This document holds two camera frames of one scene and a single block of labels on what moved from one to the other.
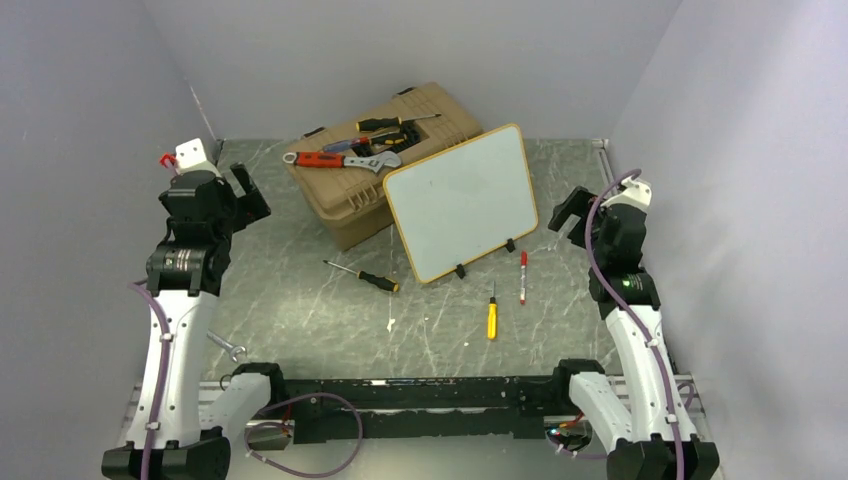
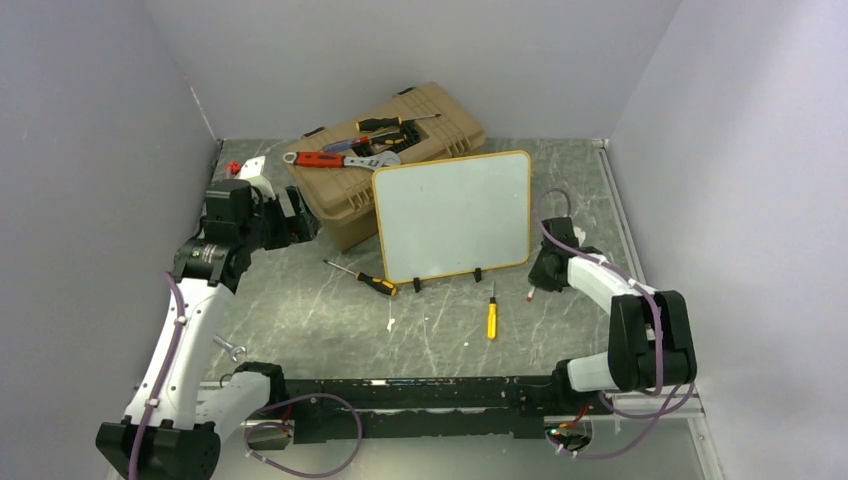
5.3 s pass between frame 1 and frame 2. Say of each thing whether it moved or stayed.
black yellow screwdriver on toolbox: stayed
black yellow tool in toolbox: stayed
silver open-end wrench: stayed
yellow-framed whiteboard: moved
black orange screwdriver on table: stayed
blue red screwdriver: stayed
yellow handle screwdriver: stayed
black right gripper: moved
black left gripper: moved
